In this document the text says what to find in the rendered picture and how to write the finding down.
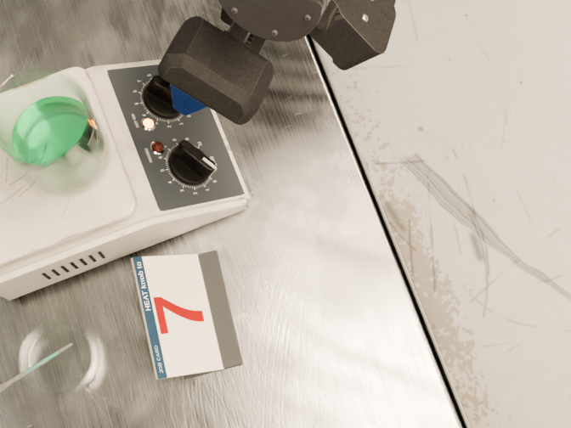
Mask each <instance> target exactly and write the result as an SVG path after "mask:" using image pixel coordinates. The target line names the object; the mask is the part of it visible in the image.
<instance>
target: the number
mask: <svg viewBox="0 0 571 428"><path fill-rule="evenodd" d="M143 263H144V270H145V274H146V278H147V282H148V286H149V291H150V298H151V302H152V307H153V311H154V314H155V322H156V327H157V330H158V335H159V339H160V343H161V350H162V355H163V358H164V363H165V367H166V372H167V374H171V373H176V372H182V371H188V370H193V369H204V368H210V367H216V366H217V364H216V360H215V357H214V352H213V349H212V342H211V337H210V334H209V330H208V326H207V322H206V315H205V311H204V307H203V303H202V299H201V293H200V289H199V285H198V281H197V277H196V273H195V266H194V263H193V258H192V257H188V258H172V259H155V260H143Z"/></svg>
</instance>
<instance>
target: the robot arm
mask: <svg viewBox="0 0 571 428"><path fill-rule="evenodd" d="M218 1H219V3H220V4H221V6H222V11H221V20H222V21H223V22H225V23H226V24H228V25H230V28H229V30H228V31H226V30H224V31H221V30H220V29H218V28H217V27H216V26H214V25H212V24H211V23H209V22H208V21H206V20H204V19H202V18H201V17H200V16H194V17H191V18H189V19H187V20H186V21H185V22H184V23H183V24H182V25H181V27H180V29H179V30H178V32H177V34H176V35H175V37H174V38H173V40H172V42H171V44H170V46H169V47H168V49H167V51H166V53H165V54H164V56H163V58H162V60H161V62H160V64H159V65H158V74H159V76H160V77H161V78H162V79H163V80H165V81H166V82H169V83H170V86H171V93H172V106H173V108H174V109H175V110H177V111H178V112H180V113H182V114H183V115H190V114H193V113H195V112H196V111H199V110H202V109H205V108H206V107H209V108H210V109H212V110H214V111H216V112H218V113H219V114H220V115H222V116H224V117H225V118H227V119H229V120H230V121H232V122H233V123H235V124H237V125H243V124H245V123H247V122H248V121H249V120H250V119H251V118H252V117H253V116H254V115H255V114H256V113H257V112H258V109H259V107H260V105H261V103H262V102H263V98H264V96H265V94H266V92H267V91H268V88H269V85H270V83H271V82H272V79H273V75H274V67H273V65H272V63H271V62H270V61H269V60H267V59H265V58H264V57H263V56H261V55H260V54H259V53H260V51H261V49H262V47H263V45H264V43H265V41H266V40H270V41H275V42H291V41H295V40H298V39H301V38H303V37H305V36H306V35H308V34H309V35H310V36H311V37H312V38H313V39H314V40H315V41H316V42H317V43H318V44H319V45H320V46H321V47H322V48H323V49H324V50H325V51H326V52H327V53H328V54H329V55H330V56H331V57H332V62H333V64H334V65H335V66H336V67H338V68H339V69H341V70H348V69H350V68H352V67H354V66H356V65H359V64H361V63H363V62H365V61H367V60H369V59H372V58H374V57H376V56H378V55H380V54H383V53H385V51H386V50H387V45H388V42H389V39H390V36H391V33H392V30H393V25H394V22H395V19H396V10H395V7H394V5H395V3H396V0H218ZM248 32H250V33H251V34H250V35H249V37H248V38H247V41H246V42H244V41H245V39H246V36H247V34H248Z"/></svg>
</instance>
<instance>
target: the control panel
mask: <svg viewBox="0 0 571 428"><path fill-rule="evenodd" d="M107 72H108V77H109V78H110V83H111V85H112V87H113V89H114V92H115V95H116V98H117V101H118V103H119V105H120V108H121V110H122V114H123V116H124V119H125V121H126V123H127V127H128V130H129V132H130V134H131V137H132V139H133V143H134V145H135V148H136V150H137V152H138V155H139V159H140V161H141V163H142V166H143V168H144V172H145V175H146V177H147V179H148V182H149V184H150V187H151V190H152V193H153V195H154V197H155V201H156V204H157V206H158V208H159V209H160V211H168V210H172V209H177V208H181V207H186V206H192V205H197V204H201V203H206V202H210V201H214V200H221V199H226V198H230V197H235V196H239V195H243V194H244V190H243V188H242V186H241V183H240V179H239V178H238V176H237V173H236V171H235V168H234V165H233V163H232V160H231V159H230V156H229V152H228V151H227V149H226V146H225V144H224V141H223V138H222V136H221V133H220V131H219V129H218V125H217V123H216V121H215V119H214V117H213V114H212V111H211V109H210V108H209V107H206V108H205V109H202V110H199V111H196V112H195V113H193V114H190V115H183V114H182V113H180V114H179V115H178V116H176V117H174V118H170V119H166V118H161V117H159V116H157V115H155V114H153V113H152V112H151V111H150V110H149V109H148V108H147V106H146V104H145V102H144V90H145V88H146V87H147V85H148V83H149V82H150V80H151V79H152V77H153V76H155V75H159V74H158V65H146V66H138V67H129V68H121V69H113V70H107ZM145 119H151V120H152V121H153V122H154V126H153V127H152V128H147V127H145V126H144V123H143V122H144V120H145ZM183 140H187V141H188V142H190V143H191V144H193V145H194V146H195V147H196V148H198V149H200V150H201V151H202V152H204V154H205V155H206V156H207V157H208V158H210V159H211V160H212V161H214V162H215V164H216V166H217V167H216V168H217V170H216V171H215V172H214V173H213V174H212V175H211V176H210V177H209V178H208V179H207V180H206V181H205V182H204V183H201V184H199V185H188V184H185V183H182V182H180V181H179V180H178V179H177V178H176V177H175V176H174V175H173V174H172V171H171V169H170V166H169V158H170V155H171V153H172V152H173V151H174V150H175V148H176V147H177V146H178V144H179V143H180V142H181V141H183ZM154 143H160V144H161V145H162V147H163V150H162V152H155V151H154V150H153V147H152V145H153V144H154Z"/></svg>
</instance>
